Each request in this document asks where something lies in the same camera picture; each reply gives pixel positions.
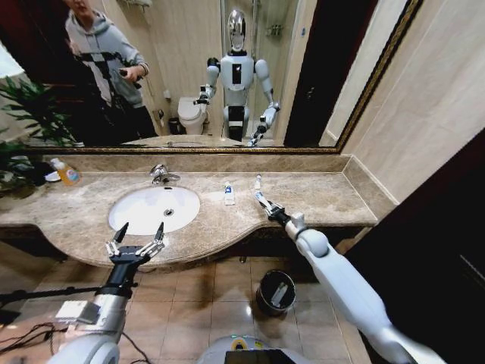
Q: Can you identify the large framed wall mirror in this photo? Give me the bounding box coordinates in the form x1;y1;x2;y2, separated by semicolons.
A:
0;0;424;155

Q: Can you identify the chrome faucet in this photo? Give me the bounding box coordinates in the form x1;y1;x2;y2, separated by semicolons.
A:
149;163;182;186

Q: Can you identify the black stand rod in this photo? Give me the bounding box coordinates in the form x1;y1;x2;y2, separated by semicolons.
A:
0;285;102;305

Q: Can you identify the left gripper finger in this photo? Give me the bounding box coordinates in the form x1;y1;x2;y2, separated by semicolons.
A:
138;221;167;258
105;222;130;258

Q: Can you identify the dark wooden door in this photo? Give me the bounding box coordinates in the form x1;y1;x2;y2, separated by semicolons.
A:
345;127;485;364

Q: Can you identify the black round trash bin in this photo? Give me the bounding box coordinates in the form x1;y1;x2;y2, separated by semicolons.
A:
255;269;298;318

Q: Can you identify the black floor cable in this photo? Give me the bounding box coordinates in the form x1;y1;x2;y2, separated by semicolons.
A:
0;322;70;353

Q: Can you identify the orange soap pump bottle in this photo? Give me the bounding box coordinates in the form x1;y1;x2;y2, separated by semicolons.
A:
49;157;82;187

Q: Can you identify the white oval sink basin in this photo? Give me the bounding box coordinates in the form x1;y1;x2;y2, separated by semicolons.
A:
108;185;202;237

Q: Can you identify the green potted plant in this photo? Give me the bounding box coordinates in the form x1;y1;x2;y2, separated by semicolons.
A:
0;75;79;200

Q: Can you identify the white robot front shell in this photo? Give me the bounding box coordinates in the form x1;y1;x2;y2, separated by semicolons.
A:
196;333;305;364

